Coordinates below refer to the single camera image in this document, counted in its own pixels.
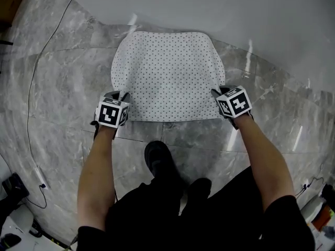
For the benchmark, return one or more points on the person's black shoe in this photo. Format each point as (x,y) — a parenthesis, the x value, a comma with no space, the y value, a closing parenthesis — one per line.
(159,161)
(200,188)

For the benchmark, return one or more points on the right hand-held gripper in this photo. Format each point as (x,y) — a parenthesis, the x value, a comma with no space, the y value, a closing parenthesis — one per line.
(235,103)

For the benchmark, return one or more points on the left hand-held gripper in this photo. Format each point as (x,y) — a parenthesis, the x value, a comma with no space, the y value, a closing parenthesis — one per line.
(108,114)

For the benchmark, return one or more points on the person's right black shoe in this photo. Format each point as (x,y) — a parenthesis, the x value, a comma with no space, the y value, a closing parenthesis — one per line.
(200,188)

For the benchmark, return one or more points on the person's black trousers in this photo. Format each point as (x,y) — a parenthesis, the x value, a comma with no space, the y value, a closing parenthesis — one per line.
(183,218)

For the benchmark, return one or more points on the person's right forearm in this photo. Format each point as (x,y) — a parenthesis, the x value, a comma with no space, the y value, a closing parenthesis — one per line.
(264,161)

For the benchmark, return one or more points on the person's left black shoe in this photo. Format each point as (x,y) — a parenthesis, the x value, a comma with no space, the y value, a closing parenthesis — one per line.
(159,161)

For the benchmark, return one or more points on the person's left forearm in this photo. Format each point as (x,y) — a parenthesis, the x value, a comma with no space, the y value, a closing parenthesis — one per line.
(96,171)

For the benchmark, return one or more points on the person's black shirt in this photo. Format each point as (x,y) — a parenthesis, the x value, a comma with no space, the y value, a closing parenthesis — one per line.
(288,223)

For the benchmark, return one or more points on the white dotted bath mat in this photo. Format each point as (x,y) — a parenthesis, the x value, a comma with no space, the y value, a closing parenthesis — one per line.
(167,74)

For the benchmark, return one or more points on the white bathtub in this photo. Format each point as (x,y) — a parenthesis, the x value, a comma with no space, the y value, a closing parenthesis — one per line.
(209,4)

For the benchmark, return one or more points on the white power strip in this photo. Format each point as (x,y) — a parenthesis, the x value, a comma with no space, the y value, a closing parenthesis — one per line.
(305,186)
(41,178)

